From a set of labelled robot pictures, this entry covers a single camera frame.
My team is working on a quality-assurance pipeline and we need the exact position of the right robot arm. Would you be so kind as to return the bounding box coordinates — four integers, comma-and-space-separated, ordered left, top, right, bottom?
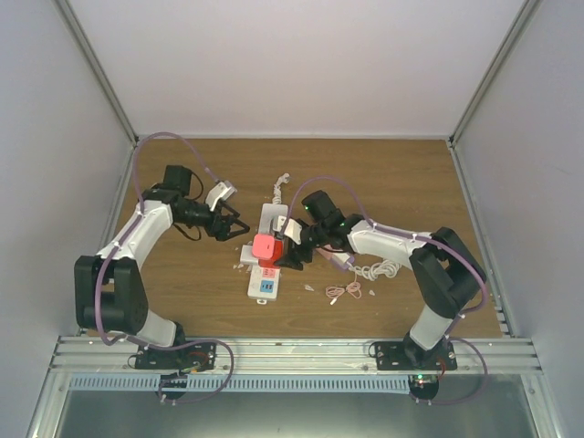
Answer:
273, 191, 487, 370

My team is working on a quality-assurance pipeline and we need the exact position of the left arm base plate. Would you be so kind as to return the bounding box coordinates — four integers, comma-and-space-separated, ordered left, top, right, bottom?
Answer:
127, 342, 217, 372

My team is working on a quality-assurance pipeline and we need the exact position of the white bundled cable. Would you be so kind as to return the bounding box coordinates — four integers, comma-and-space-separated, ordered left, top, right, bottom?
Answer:
349, 257, 399, 280

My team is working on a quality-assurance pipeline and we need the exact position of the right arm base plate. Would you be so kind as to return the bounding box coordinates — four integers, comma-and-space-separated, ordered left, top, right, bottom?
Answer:
368, 339, 458, 371

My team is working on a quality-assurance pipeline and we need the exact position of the pink usb cable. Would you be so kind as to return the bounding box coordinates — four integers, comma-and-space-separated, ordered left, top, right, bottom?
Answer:
325, 281, 364, 306

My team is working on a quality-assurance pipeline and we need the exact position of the aluminium rail frame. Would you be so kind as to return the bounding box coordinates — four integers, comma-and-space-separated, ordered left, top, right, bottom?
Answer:
25, 0, 584, 438

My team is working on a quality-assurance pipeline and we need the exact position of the pink charger plug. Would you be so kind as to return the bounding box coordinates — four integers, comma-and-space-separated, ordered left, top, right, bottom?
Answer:
252, 234, 276, 260

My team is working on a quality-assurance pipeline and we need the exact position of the white power strip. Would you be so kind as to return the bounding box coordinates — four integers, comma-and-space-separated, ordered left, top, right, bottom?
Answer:
247, 203, 287, 305

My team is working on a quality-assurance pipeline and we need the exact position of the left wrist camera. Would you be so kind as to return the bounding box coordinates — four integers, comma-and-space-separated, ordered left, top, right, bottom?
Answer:
205, 181, 237, 211

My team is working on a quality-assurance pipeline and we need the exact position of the white coiled power cord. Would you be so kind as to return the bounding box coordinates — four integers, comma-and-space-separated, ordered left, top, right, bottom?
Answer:
271, 172, 292, 207

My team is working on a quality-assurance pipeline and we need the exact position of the white charger plug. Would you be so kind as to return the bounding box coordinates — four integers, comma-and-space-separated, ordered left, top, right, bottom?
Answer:
240, 245, 259, 266

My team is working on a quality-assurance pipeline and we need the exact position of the white usb charger block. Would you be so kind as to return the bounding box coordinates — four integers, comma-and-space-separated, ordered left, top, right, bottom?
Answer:
330, 253, 354, 270

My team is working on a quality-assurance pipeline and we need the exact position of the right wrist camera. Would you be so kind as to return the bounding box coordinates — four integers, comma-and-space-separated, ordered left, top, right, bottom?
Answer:
272, 215, 302, 245

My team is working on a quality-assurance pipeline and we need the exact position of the pink adapter with blue plug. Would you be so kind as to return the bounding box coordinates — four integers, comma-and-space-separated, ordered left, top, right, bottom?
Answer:
317, 246, 336, 260

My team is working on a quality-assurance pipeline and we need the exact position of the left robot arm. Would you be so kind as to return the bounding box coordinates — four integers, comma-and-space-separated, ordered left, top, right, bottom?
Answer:
74, 165, 250, 369

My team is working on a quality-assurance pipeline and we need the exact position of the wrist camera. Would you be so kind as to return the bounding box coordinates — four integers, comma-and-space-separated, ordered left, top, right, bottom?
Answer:
205, 181, 237, 211
272, 215, 302, 245

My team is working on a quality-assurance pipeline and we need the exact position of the red socket cube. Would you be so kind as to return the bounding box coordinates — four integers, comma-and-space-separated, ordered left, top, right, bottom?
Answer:
258, 240, 284, 269

